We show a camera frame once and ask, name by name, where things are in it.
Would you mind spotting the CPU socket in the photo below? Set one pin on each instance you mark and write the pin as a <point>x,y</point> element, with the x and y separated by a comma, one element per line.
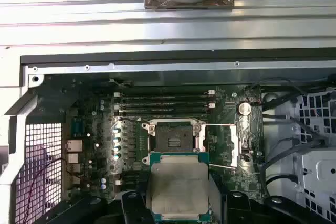
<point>172,132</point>

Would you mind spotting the metal socket cover frame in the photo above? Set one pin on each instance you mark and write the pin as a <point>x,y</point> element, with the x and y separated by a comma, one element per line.
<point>235,142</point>

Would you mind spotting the silver topped CPU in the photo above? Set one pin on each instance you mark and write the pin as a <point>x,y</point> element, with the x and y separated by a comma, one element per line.
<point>178,182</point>

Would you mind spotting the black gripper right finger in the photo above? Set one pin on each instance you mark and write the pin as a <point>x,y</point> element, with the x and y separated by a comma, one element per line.
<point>241,208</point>

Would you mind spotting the silver PC case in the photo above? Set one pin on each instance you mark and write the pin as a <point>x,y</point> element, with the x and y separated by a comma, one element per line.
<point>157,70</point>

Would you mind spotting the silver port block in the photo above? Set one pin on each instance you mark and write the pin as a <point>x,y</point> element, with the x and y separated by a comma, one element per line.
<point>74,146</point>
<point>74,158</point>
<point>74,167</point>

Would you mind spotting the blue topped capacitor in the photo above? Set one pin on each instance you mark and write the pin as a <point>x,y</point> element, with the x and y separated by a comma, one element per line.
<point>116,131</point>
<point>117,148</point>
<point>117,140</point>
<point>116,156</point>

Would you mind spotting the blue port connector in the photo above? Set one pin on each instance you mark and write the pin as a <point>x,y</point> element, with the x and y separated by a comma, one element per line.
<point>77,128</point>

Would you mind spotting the black RAM slot white clips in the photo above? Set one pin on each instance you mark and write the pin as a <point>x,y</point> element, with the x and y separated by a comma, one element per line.
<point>162,93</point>
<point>162,106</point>

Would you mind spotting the thin metal locking lever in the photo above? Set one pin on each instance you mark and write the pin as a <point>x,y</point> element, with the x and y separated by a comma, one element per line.
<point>223,166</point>
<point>131,120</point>

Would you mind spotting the silver coin battery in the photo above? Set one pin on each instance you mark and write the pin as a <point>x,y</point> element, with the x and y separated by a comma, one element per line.
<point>244,108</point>

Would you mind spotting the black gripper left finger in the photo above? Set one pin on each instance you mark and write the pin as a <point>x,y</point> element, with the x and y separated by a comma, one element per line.
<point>131,208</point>

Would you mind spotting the small cylindrical capacitor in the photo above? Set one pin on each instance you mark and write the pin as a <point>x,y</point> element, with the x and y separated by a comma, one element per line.
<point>102,107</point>
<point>102,102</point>
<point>103,180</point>
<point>103,186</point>

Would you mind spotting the green motherboard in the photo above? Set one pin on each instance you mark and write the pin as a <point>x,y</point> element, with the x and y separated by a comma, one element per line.
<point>225,103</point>

